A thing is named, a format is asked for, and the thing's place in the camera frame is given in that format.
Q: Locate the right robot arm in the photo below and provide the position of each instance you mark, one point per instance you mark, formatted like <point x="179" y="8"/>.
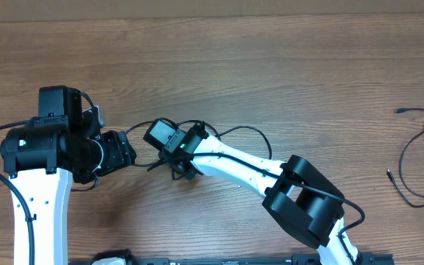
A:
<point x="304" y="203"/>

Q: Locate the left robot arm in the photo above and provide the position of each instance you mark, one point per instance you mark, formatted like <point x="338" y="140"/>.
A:
<point x="61" y="146"/>

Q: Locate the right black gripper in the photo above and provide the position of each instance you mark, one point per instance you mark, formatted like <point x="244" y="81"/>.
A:
<point x="169" y="159"/>

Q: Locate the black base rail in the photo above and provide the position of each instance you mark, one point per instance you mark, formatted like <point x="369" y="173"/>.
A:
<point x="368" y="258"/>

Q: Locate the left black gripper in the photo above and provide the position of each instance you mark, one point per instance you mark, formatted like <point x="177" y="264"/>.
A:
<point x="121" y="152"/>

